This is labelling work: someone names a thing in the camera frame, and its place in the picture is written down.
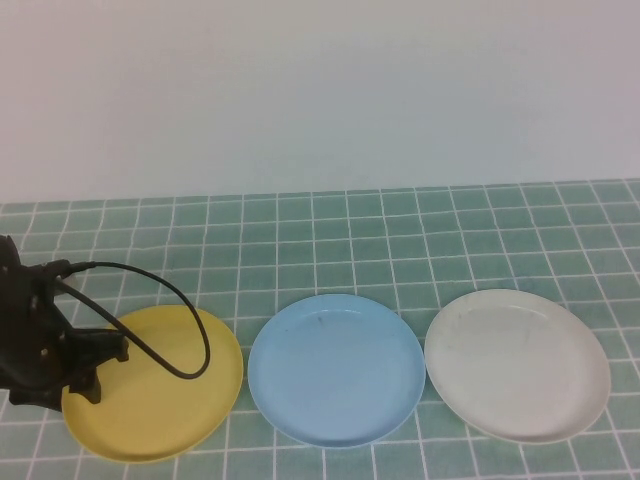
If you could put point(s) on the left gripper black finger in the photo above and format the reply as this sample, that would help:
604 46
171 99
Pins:
90 387
100 345

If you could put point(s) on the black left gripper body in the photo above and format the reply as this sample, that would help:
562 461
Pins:
35 350

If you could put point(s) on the yellow plastic plate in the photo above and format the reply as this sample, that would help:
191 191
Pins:
165 415

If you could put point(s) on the white plastic plate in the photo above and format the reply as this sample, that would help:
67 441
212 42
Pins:
515 370

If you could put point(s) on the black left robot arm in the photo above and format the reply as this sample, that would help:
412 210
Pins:
9 252

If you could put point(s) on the light blue plastic plate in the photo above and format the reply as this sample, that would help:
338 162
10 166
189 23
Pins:
335 375

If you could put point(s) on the green checked tablecloth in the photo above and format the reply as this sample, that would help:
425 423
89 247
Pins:
350 250

